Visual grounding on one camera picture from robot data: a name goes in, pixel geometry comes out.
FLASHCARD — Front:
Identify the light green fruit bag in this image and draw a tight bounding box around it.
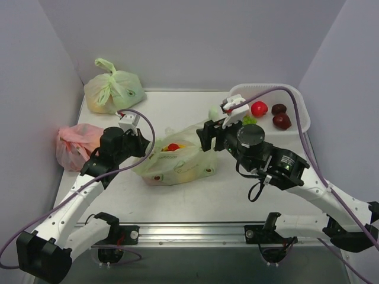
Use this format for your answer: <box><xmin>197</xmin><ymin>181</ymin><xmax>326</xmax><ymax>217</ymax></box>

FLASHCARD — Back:
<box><xmin>132</xmin><ymin>107</ymin><xmax>220</xmax><ymax>186</ymax></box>

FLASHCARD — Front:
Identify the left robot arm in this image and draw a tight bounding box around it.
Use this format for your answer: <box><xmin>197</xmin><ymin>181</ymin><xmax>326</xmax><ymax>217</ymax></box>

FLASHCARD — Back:
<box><xmin>16</xmin><ymin>127</ymin><xmax>150</xmax><ymax>283</ymax></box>

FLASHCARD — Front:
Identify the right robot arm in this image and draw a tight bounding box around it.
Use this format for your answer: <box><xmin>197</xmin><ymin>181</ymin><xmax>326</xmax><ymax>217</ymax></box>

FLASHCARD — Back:
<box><xmin>196</xmin><ymin>120</ymin><xmax>378</xmax><ymax>253</ymax></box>

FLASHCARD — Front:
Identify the red tomato in bag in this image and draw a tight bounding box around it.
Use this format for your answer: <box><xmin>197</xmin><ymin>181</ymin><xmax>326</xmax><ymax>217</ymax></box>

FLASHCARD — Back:
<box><xmin>167</xmin><ymin>143</ymin><xmax>180</xmax><ymax>151</ymax></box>

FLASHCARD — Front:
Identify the dark red fruit lower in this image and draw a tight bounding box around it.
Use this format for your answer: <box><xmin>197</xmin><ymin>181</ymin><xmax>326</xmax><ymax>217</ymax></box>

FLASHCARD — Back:
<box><xmin>272</xmin><ymin>112</ymin><xmax>292</xmax><ymax>130</ymax></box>

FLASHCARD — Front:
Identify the pink knotted plastic bag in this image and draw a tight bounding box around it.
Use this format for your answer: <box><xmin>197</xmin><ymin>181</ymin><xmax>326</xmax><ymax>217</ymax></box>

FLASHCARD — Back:
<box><xmin>56</xmin><ymin>124</ymin><xmax>104</xmax><ymax>172</ymax></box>

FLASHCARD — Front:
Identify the dark maroon fruit upper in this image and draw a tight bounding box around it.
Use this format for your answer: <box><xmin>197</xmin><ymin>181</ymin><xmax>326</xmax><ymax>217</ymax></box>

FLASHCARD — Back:
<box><xmin>271</xmin><ymin>104</ymin><xmax>287</xmax><ymax>115</ymax></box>

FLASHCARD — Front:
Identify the green knotted plastic bag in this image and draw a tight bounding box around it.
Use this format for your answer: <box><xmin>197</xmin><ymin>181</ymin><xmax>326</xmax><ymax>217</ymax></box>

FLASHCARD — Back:
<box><xmin>83</xmin><ymin>58</ymin><xmax>147</xmax><ymax>114</ymax></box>

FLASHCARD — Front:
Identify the green grape bunch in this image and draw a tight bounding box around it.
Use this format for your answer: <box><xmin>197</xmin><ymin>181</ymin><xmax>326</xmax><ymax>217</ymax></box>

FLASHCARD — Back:
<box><xmin>242</xmin><ymin>115</ymin><xmax>257</xmax><ymax>125</ymax></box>

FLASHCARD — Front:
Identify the yellow bell pepper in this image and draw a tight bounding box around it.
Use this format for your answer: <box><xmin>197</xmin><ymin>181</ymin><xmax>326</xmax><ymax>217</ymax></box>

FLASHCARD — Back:
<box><xmin>161</xmin><ymin>144</ymin><xmax>186</xmax><ymax>152</ymax></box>

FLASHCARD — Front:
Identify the red apple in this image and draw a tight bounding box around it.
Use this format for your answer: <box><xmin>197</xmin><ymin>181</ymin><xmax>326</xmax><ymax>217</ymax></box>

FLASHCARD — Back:
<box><xmin>250</xmin><ymin>101</ymin><xmax>268</xmax><ymax>118</ymax></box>

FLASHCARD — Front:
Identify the white plastic basket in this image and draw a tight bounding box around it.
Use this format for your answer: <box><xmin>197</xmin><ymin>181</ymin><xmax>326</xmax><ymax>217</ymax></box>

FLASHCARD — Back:
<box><xmin>229</xmin><ymin>83</ymin><xmax>311</xmax><ymax>137</ymax></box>

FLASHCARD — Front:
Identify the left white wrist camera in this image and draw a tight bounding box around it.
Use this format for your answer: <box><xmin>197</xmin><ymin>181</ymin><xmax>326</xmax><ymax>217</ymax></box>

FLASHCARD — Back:
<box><xmin>116</xmin><ymin>112</ymin><xmax>140</xmax><ymax>135</ymax></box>

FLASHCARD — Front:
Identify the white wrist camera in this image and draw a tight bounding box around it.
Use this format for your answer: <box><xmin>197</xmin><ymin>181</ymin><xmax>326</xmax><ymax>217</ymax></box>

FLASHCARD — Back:
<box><xmin>220</xmin><ymin>94</ymin><xmax>249</xmax><ymax>129</ymax></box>
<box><xmin>116</xmin><ymin>112</ymin><xmax>140</xmax><ymax>135</ymax></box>

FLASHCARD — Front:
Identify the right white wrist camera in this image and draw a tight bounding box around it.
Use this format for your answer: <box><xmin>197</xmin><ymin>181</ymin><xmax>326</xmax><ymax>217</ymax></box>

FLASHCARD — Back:
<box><xmin>220</xmin><ymin>94</ymin><xmax>249</xmax><ymax>129</ymax></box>

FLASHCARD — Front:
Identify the left black base bracket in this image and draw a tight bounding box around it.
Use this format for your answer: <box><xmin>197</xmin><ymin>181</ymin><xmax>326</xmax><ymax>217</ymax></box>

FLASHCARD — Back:
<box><xmin>110</xmin><ymin>225</ymin><xmax>140</xmax><ymax>246</ymax></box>

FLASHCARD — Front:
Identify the black base bracket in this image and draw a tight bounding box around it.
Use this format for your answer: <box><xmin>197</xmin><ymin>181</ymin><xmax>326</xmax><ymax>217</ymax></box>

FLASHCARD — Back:
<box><xmin>244</xmin><ymin>224</ymin><xmax>267</xmax><ymax>244</ymax></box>
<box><xmin>110</xmin><ymin>225</ymin><xmax>140</xmax><ymax>246</ymax></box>

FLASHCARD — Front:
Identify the right black base bracket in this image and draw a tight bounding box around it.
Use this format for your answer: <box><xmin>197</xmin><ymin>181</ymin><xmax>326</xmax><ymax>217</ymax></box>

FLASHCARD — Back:
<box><xmin>244</xmin><ymin>224</ymin><xmax>267</xmax><ymax>244</ymax></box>

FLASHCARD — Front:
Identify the aluminium mounting rail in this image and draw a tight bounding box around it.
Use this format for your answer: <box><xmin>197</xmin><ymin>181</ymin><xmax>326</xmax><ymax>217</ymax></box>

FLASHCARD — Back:
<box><xmin>60</xmin><ymin>221</ymin><xmax>352</xmax><ymax>247</ymax></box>

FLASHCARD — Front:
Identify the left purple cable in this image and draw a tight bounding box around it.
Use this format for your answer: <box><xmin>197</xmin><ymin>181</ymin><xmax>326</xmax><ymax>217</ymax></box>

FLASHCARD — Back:
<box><xmin>0</xmin><ymin>108</ymin><xmax>156</xmax><ymax>269</ymax></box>

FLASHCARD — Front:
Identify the purple cable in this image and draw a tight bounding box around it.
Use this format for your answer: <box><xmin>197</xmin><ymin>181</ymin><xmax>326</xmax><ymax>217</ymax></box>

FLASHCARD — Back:
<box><xmin>230</xmin><ymin>85</ymin><xmax>379</xmax><ymax>284</ymax></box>
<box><xmin>0</xmin><ymin>108</ymin><xmax>156</xmax><ymax>269</ymax></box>

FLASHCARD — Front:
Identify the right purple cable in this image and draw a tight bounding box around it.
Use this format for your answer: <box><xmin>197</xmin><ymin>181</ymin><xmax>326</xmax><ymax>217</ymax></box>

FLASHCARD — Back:
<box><xmin>230</xmin><ymin>85</ymin><xmax>379</xmax><ymax>284</ymax></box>

